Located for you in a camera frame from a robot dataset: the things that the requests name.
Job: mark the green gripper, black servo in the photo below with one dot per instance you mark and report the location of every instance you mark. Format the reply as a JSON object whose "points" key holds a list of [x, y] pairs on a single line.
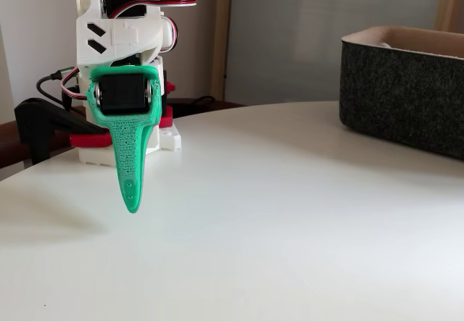
{"points": [[122, 93]]}

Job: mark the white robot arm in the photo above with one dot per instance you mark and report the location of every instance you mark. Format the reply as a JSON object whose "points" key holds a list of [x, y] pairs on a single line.
{"points": [[127, 34]]}

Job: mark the dark grey felt basket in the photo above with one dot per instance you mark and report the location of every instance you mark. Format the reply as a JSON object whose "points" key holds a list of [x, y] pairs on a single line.
{"points": [[398, 96]]}

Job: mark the black and red clamp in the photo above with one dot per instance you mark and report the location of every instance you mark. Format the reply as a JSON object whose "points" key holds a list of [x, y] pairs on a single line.
{"points": [[166, 120], [40, 118]]}

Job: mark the small white rounded object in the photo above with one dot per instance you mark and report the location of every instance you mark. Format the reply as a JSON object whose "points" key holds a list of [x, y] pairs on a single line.
{"points": [[385, 44]]}

